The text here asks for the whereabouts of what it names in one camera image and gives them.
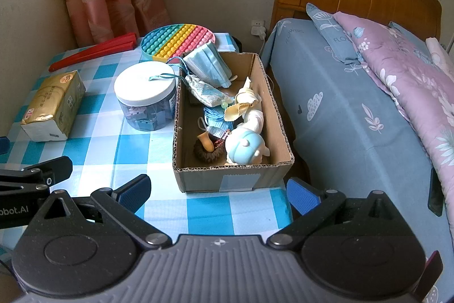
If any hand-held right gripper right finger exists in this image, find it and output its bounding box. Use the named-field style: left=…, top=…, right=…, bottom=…
left=266, top=177, right=405, bottom=251

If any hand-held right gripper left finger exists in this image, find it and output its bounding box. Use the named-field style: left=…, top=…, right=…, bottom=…
left=43, top=174, right=173, bottom=251

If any blue round soft toy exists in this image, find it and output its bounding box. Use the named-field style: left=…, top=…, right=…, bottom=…
left=225, top=127, right=272, bottom=167

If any brown scrunchie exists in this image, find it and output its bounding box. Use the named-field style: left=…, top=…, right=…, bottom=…
left=193, top=141, right=228, bottom=164

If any cardboard box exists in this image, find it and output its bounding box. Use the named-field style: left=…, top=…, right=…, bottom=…
left=172, top=52, right=295, bottom=193

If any white soft cloth toy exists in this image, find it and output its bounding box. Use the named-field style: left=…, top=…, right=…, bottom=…
left=236, top=109, right=265, bottom=137

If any blue face mask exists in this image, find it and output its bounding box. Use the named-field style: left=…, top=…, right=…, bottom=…
left=198, top=116, right=235, bottom=142
left=182, top=42, right=237, bottom=89

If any blue raffia bundle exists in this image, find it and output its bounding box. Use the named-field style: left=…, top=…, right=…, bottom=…
left=203, top=105, right=233, bottom=123

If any cream banana peel toy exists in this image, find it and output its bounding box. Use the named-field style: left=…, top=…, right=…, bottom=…
left=224, top=77, right=262, bottom=122

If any blue ribbon strap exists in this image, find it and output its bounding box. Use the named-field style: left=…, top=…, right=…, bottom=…
left=148, top=56, right=187, bottom=81

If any floral drawstring pouch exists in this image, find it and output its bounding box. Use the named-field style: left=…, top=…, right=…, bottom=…
left=185, top=74, right=231, bottom=108

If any gold tissue pack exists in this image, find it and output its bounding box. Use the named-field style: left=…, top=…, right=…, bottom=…
left=19, top=70, right=87, bottom=142

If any clear jar with white lid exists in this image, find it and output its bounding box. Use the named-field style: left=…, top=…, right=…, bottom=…
left=113, top=62, right=177, bottom=132

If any red folding fan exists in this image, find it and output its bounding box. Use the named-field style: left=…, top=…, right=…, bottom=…
left=49, top=32, right=138, bottom=73

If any rainbow pop bubble toy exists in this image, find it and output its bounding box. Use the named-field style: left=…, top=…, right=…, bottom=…
left=140, top=23, right=216, bottom=63

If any purple floral quilt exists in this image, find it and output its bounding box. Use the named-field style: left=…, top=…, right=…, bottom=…
left=333, top=11, right=454, bottom=216

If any blue leaf print pillow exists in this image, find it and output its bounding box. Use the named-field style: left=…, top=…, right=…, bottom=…
left=306, top=3, right=363, bottom=66

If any white pillow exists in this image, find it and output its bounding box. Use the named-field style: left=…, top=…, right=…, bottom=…
left=426, top=37, right=454, bottom=80

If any white cable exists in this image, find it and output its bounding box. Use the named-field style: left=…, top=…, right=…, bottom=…
left=258, top=37, right=281, bottom=93

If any white wall socket with plug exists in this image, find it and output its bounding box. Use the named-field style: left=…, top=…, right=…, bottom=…
left=251, top=19, right=267, bottom=40

